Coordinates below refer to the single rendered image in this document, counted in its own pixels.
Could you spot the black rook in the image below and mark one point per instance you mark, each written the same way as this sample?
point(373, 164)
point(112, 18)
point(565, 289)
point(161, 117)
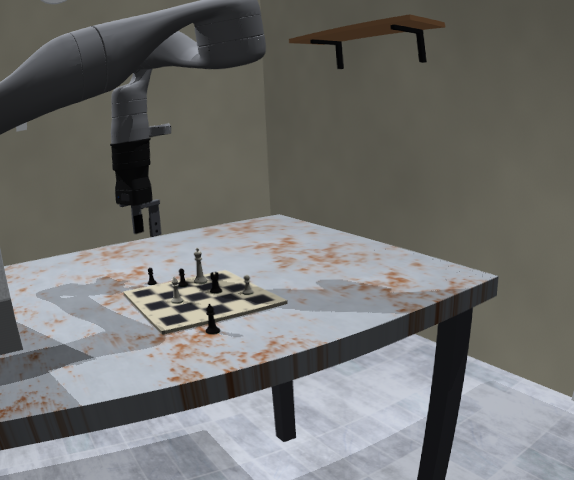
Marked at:
point(215, 285)

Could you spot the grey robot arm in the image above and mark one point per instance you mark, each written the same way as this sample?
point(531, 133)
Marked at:
point(91, 61)

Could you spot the black bishop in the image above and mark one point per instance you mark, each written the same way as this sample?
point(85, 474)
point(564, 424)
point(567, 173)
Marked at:
point(212, 328)

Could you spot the white pawn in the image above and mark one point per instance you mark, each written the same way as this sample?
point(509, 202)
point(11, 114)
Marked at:
point(247, 290)

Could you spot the white bishop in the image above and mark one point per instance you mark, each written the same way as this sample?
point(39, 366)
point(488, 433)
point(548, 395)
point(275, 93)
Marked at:
point(176, 297)

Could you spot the chessboard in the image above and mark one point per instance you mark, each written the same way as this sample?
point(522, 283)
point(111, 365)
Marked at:
point(154, 302)

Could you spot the white chess king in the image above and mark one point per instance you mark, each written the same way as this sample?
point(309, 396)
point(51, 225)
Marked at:
point(200, 278)

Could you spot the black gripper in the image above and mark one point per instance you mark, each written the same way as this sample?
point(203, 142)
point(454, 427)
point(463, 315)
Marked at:
point(131, 157)

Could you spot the black pawn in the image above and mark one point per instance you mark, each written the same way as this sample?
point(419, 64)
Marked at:
point(182, 282)
point(151, 278)

